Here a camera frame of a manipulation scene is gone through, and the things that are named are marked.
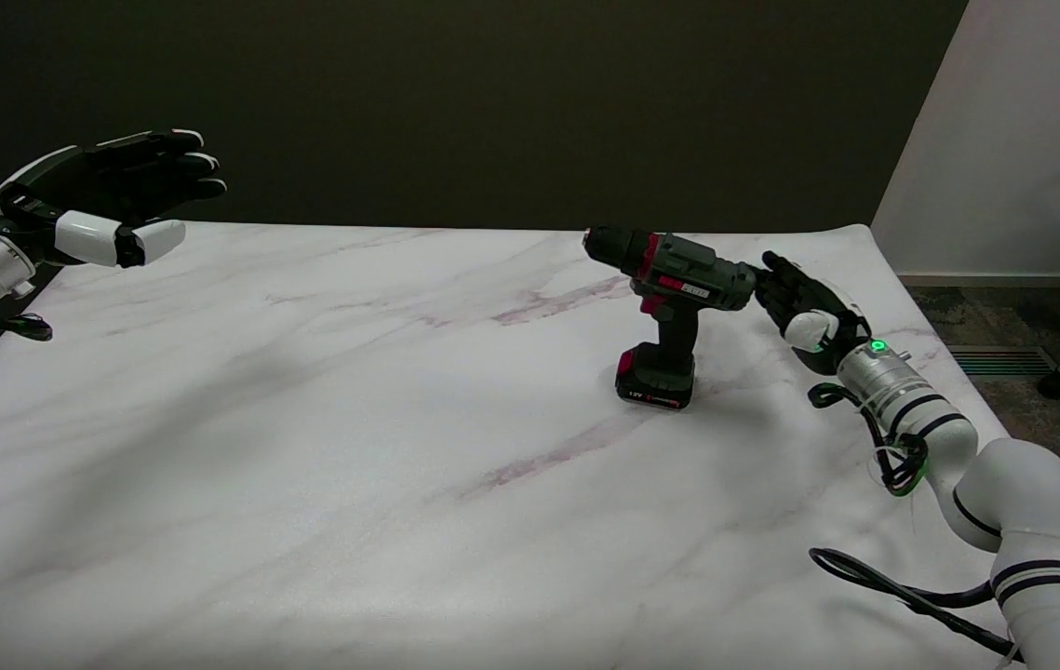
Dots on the striped floor vent grille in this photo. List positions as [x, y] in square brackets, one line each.
[999, 361]

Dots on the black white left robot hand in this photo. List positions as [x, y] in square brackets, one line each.
[92, 186]

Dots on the green red power screwdriver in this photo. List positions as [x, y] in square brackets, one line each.
[678, 279]

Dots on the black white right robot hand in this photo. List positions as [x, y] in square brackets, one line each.
[809, 302]

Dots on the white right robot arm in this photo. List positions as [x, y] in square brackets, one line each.
[1013, 493]

